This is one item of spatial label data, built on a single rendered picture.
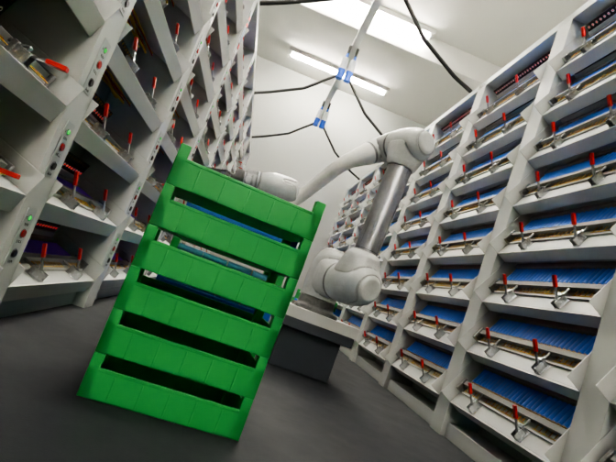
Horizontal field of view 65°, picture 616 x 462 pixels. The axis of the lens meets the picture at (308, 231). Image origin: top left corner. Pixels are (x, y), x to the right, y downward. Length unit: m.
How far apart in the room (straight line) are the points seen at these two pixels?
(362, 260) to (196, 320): 1.02
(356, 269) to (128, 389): 1.08
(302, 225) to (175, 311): 0.29
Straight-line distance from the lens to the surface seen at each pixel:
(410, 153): 1.97
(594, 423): 1.34
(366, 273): 1.81
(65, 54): 1.15
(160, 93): 1.84
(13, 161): 1.12
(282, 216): 0.94
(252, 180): 1.85
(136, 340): 0.94
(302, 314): 1.91
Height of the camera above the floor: 0.30
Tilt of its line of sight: 7 degrees up
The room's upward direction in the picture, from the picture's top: 21 degrees clockwise
